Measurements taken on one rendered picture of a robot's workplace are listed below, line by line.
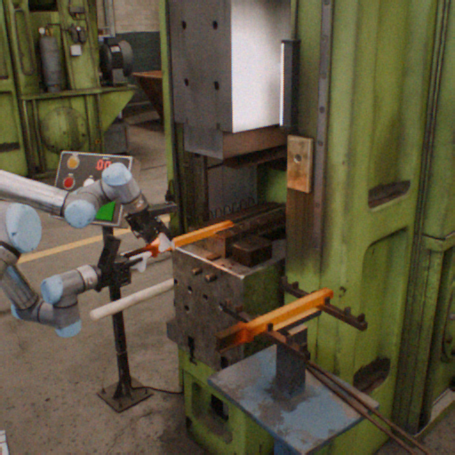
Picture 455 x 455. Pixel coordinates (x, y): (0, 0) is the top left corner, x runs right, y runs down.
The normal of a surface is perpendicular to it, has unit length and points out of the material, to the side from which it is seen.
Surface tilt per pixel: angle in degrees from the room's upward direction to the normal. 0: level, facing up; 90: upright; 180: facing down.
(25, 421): 0
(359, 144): 89
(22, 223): 85
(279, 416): 0
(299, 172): 90
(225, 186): 90
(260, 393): 0
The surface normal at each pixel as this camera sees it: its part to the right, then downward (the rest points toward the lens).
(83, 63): 0.52, 0.12
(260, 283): 0.68, 0.26
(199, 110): -0.73, 0.27
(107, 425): -0.02, -0.93
